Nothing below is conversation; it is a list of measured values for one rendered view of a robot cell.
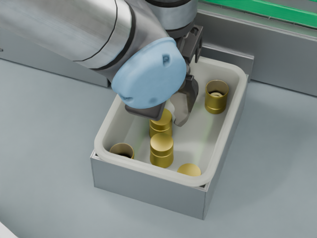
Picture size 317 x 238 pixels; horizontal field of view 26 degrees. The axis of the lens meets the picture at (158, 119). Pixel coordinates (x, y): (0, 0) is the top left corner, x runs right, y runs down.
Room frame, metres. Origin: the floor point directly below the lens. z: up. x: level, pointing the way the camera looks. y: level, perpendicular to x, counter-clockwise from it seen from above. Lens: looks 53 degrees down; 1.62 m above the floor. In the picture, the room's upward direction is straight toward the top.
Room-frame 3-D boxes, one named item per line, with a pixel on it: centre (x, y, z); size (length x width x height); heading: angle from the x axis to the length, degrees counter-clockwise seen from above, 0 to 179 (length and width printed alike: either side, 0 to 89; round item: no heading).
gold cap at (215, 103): (0.67, -0.09, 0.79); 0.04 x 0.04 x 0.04
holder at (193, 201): (0.64, -0.03, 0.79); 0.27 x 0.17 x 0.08; 161
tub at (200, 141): (0.61, -0.02, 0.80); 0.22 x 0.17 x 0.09; 161
